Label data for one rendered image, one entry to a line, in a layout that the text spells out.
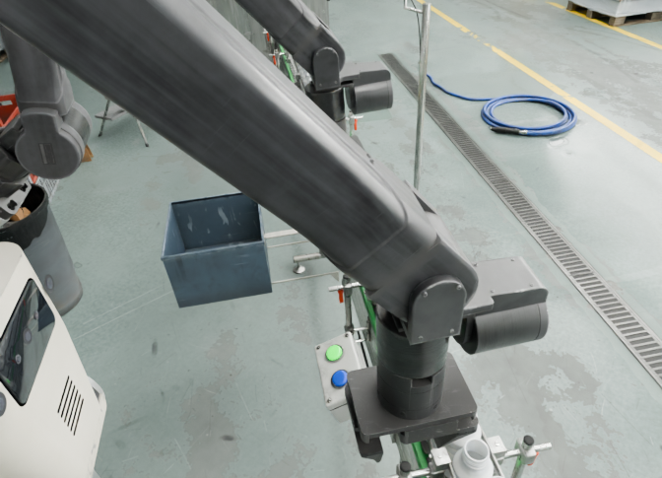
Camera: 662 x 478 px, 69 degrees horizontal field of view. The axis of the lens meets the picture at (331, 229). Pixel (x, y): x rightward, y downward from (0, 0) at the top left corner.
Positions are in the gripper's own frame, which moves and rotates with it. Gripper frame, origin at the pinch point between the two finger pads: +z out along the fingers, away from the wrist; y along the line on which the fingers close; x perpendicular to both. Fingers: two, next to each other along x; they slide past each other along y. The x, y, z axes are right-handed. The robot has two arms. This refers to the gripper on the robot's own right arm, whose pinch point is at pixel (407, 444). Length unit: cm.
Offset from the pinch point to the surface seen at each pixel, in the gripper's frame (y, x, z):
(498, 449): 19.3, 10.7, 28.5
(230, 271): -26, 95, 55
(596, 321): 137, 112, 141
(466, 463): 12.6, 8.5, 25.6
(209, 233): -34, 126, 60
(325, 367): -4.4, 33.6, 29.8
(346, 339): 0.6, 37.7, 28.1
